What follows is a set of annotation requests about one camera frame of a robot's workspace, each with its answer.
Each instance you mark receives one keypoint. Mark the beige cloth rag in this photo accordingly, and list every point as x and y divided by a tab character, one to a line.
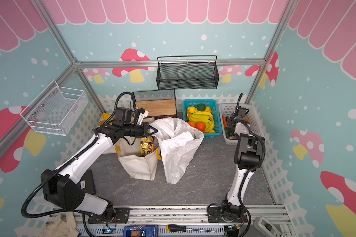
61	228

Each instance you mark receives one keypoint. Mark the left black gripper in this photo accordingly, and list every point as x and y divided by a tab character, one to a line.
145	127

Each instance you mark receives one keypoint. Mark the blue electronics box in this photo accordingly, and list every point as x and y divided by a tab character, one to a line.
141	231

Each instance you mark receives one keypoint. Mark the yellow banana bunch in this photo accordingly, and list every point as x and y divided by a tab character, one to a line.
205	117

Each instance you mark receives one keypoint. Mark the white plastic grocery bag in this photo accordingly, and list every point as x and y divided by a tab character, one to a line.
178	143

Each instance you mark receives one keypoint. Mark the orange fruit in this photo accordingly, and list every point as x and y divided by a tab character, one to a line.
192	124
201	126

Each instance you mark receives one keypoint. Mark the orange fruit right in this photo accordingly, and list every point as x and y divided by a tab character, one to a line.
201	126

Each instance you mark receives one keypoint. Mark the black wire snack shelf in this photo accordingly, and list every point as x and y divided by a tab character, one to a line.
158	103

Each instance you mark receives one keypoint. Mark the orange fruit left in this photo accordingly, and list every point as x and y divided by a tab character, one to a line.
192	124

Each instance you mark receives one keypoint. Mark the black mesh wall basket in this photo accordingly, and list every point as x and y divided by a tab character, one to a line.
187	72

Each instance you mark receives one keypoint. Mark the black handled screwdriver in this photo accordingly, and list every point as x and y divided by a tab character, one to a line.
177	228

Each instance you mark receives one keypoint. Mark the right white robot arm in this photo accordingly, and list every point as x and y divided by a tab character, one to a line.
249	155

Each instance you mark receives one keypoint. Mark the green avocado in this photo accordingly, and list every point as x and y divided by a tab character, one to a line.
201	107

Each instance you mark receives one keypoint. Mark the gold black snack bag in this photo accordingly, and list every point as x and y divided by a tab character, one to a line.
147	145

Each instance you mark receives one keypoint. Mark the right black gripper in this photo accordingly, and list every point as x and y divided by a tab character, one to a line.
231	130

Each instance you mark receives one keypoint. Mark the white plastic vegetable basket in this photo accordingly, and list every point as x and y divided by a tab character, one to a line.
227	109

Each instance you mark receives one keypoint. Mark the striped bread roll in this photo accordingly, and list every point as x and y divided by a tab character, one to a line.
106	116

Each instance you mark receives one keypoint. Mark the teal plastic fruit basket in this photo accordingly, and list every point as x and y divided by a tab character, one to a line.
211	106

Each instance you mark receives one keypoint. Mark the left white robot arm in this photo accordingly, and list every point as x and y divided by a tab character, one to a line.
61	186

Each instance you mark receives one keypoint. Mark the white canvas tote bag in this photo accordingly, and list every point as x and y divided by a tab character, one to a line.
137	166

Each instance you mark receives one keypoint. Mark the yellow lemon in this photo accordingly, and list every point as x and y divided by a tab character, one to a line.
191	110

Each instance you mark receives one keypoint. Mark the white wire wall basket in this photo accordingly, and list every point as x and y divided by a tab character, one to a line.
55	110

